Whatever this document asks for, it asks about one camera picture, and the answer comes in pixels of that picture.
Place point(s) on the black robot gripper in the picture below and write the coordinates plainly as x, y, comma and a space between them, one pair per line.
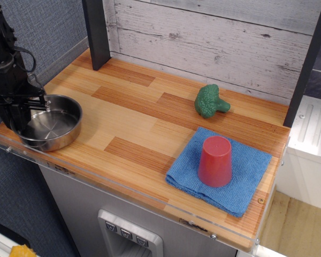
18, 96

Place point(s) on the silver metal pot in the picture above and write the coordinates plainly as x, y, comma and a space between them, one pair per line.
53, 128

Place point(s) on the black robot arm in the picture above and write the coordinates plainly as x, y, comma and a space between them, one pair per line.
9, 53

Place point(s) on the yellow object at corner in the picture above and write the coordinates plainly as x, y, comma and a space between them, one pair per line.
22, 251

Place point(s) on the grey toy cabinet front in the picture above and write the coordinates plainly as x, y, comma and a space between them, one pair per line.
79, 201

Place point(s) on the silver dispenser panel with buttons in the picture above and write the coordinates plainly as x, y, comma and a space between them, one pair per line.
124, 238

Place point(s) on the green toy broccoli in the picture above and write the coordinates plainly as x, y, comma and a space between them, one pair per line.
208, 102

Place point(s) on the red plastic cup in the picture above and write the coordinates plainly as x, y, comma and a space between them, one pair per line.
215, 167

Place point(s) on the clear acrylic table guard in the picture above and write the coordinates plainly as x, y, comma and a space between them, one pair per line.
122, 164

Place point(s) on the blue folded cloth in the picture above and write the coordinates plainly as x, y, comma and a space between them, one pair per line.
248, 167

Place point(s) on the white toy sink unit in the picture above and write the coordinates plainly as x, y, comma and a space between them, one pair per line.
299, 175

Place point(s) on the dark left shelf post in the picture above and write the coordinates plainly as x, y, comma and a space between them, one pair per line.
96, 31

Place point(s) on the dark shelf post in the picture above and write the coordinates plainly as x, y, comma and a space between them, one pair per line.
308, 65
96, 31

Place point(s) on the dark right shelf post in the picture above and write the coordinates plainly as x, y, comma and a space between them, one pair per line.
308, 65

